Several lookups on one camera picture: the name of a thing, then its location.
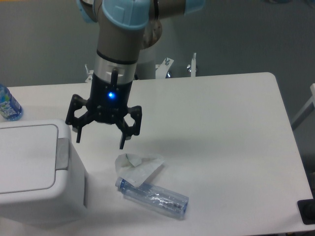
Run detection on blue labelled water bottle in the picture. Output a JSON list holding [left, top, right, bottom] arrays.
[[0, 84, 23, 121]]

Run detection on white push-button trash can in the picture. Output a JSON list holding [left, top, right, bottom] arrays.
[[0, 119, 88, 225]]

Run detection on white frame at right edge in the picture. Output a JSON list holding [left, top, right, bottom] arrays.
[[291, 84, 315, 131]]

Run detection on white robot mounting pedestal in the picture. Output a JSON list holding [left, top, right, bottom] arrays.
[[84, 46, 199, 84]]

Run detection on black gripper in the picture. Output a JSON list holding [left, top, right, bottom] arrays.
[[64, 73, 142, 150]]

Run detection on crumpled white paper wrapper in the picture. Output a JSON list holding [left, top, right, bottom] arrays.
[[115, 153, 165, 187]]

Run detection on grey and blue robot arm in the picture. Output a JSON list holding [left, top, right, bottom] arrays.
[[65, 0, 205, 147]]

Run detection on empty clear plastic bottle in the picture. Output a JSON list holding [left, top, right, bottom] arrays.
[[115, 177, 189, 219]]

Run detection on black clamp at table edge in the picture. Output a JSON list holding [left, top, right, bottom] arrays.
[[297, 199, 315, 225]]

